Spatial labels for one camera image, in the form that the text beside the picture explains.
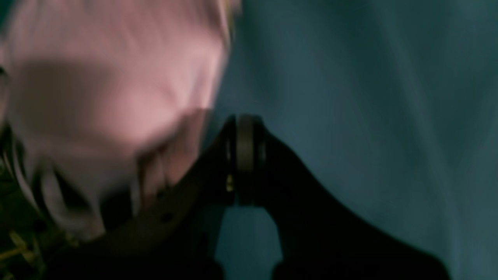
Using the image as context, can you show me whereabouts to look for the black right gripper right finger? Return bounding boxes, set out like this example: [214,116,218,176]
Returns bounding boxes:
[235,115,450,280]

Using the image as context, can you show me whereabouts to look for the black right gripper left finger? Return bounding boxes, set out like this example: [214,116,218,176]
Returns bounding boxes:
[43,115,236,280]

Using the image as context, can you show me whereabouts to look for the pink T-shirt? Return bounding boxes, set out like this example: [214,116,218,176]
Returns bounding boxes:
[1,0,242,241]

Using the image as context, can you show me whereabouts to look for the teal table cloth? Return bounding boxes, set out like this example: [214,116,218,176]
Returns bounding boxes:
[205,0,498,280]

